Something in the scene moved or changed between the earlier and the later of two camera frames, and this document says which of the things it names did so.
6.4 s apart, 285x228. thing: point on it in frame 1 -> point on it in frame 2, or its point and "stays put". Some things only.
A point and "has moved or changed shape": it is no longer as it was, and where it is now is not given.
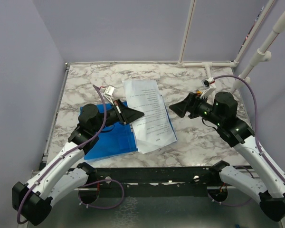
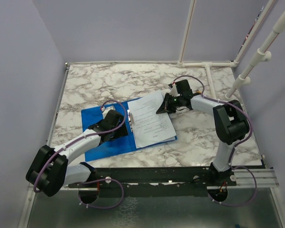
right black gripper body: [204, 110] -> [174, 102]
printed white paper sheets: [153, 129] has moved or changed shape
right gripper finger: [181, 108] -> [164, 108]
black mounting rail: [153, 182] stays put
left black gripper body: [113, 117] -> [121, 131]
